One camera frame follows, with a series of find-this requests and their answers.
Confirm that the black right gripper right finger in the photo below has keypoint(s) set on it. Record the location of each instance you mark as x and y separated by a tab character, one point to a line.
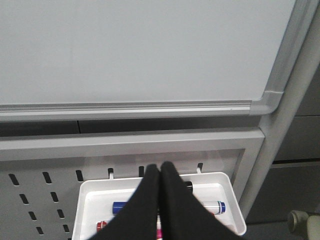
182	216

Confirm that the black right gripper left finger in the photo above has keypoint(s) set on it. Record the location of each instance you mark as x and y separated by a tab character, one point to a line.
137	220

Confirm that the blue capped whiteboard marker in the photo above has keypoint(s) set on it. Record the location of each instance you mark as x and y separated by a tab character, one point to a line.
216	207

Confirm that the pink marker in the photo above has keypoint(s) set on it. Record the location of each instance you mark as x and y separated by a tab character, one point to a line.
159	235

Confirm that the white plastic marker tray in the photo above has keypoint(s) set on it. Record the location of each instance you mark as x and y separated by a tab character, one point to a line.
96	198

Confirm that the beige chair caster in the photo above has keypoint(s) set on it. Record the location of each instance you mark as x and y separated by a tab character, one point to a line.
304	224

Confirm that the grey whiteboard stand frame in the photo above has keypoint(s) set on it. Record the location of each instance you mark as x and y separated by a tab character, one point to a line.
43	163

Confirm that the white whiteboard with aluminium frame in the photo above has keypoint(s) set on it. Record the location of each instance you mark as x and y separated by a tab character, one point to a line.
122	59

